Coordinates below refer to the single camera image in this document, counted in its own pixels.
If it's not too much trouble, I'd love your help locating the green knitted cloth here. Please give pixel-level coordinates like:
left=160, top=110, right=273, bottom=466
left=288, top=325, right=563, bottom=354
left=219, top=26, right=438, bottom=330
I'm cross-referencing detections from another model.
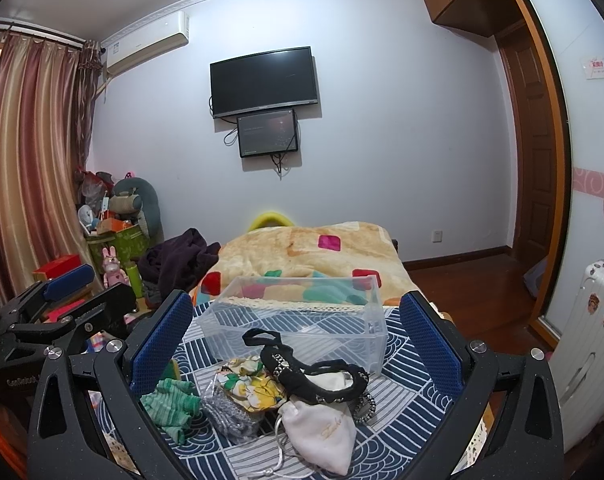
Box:
left=140, top=378, right=201, bottom=444

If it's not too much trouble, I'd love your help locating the white drawstring pouch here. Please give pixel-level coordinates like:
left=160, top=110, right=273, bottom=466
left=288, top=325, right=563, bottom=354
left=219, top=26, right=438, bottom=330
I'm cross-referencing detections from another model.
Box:
left=278, top=396, right=356, bottom=476

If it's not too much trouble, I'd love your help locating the red box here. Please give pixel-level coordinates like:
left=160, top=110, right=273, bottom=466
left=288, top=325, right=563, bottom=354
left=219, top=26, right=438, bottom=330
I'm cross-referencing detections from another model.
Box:
left=32, top=254, right=82, bottom=282

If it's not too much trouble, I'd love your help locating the blue white patterned cloth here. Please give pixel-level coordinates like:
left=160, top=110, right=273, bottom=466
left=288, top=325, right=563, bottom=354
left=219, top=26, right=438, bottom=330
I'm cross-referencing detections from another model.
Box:
left=162, top=310, right=453, bottom=479

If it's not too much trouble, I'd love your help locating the pink rabbit toy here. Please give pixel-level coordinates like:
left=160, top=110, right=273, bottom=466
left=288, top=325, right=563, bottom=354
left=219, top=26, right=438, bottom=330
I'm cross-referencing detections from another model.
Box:
left=102, top=246, right=130, bottom=288

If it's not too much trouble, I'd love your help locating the green bottle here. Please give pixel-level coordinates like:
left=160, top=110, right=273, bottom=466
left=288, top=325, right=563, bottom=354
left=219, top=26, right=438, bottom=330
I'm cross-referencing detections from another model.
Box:
left=124, top=261, right=144, bottom=298

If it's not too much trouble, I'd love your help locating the green storage box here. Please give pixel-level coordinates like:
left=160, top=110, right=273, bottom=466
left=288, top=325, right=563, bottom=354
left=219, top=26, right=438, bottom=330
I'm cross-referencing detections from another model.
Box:
left=86, top=226, right=150, bottom=274

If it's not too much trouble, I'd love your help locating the yellow floral cloth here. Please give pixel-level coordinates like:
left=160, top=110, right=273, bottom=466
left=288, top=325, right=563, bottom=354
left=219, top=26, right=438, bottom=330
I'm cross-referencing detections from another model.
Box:
left=214, top=356, right=287, bottom=413

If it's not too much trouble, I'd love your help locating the dark purple garment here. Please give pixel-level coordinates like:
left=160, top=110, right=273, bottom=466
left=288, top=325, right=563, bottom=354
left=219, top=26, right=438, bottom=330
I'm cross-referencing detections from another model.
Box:
left=137, top=228, right=221, bottom=308

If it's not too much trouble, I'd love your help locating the grey plush toy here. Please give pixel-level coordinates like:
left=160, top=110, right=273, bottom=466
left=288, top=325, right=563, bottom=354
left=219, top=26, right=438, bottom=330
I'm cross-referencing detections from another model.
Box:
left=109, top=177, right=161, bottom=240

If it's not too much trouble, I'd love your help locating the black and white bra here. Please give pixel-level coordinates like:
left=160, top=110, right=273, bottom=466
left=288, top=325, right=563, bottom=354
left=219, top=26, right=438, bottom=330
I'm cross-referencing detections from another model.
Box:
left=242, top=328, right=377, bottom=424

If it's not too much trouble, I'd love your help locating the clear plastic storage box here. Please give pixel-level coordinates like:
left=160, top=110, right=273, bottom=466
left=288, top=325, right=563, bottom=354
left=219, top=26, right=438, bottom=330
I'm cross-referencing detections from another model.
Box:
left=197, top=275, right=387, bottom=375

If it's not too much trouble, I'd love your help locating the beige colourful fleece blanket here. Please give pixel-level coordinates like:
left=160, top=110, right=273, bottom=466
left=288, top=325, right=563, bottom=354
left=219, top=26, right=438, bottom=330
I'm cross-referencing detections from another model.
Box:
left=189, top=221, right=418, bottom=307

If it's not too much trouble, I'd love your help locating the pink striped curtain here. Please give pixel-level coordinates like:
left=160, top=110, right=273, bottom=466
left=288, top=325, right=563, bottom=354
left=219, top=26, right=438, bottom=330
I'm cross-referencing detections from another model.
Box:
left=0, top=32, right=102, bottom=301

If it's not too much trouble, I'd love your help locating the yellow plush item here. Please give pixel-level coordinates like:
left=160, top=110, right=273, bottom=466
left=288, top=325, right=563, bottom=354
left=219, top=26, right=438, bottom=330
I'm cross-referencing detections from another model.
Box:
left=247, top=211, right=294, bottom=232

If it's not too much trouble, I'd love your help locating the brown wooden door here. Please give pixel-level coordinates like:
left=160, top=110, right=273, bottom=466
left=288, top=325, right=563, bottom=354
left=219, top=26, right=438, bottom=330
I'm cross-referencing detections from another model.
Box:
left=497, top=22, right=556, bottom=266

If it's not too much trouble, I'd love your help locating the white air conditioner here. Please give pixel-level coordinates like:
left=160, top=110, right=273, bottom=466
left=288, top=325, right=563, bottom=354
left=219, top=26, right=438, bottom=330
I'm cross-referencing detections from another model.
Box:
left=106, top=11, right=189, bottom=77

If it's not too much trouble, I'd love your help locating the white wardrobe sliding door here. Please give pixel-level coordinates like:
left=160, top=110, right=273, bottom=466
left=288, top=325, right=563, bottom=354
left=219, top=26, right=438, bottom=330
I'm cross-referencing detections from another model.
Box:
left=530, top=0, right=604, bottom=333

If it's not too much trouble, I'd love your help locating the small black wall monitor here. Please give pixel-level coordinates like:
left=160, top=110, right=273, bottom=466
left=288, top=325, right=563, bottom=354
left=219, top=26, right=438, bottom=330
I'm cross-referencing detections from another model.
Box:
left=237, top=108, right=299, bottom=158

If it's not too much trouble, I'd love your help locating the black wall television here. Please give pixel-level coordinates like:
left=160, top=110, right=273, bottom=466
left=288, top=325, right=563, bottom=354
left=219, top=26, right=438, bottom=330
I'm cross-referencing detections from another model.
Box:
left=210, top=47, right=319, bottom=118

